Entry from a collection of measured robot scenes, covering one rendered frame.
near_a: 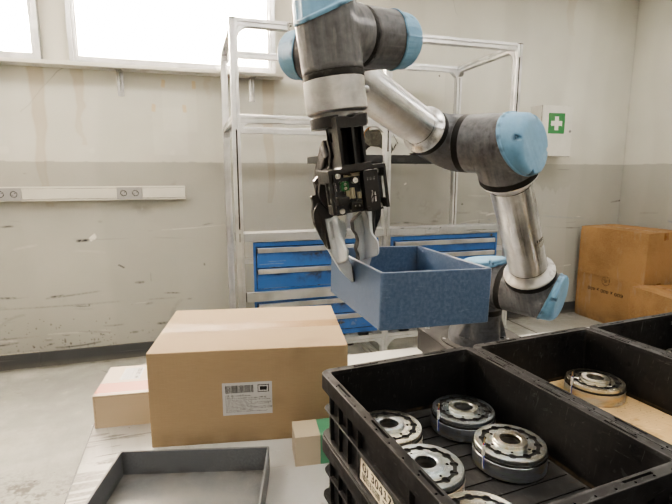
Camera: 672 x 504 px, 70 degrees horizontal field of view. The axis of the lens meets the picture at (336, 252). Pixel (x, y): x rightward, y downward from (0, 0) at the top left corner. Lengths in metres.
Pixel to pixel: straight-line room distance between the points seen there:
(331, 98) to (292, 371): 0.61
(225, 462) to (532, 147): 0.81
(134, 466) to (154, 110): 2.69
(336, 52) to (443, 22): 3.46
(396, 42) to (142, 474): 0.84
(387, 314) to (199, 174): 2.90
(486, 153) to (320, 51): 0.46
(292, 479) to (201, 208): 2.64
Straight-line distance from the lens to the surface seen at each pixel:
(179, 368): 1.02
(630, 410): 1.04
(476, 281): 0.62
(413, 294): 0.58
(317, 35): 0.59
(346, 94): 0.58
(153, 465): 1.01
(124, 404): 1.19
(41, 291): 3.60
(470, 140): 0.96
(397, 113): 0.88
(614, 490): 0.61
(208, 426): 1.07
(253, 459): 0.97
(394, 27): 0.66
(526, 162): 0.94
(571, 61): 4.66
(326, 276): 2.70
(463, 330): 1.29
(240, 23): 2.63
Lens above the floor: 1.25
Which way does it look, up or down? 9 degrees down
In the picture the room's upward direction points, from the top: straight up
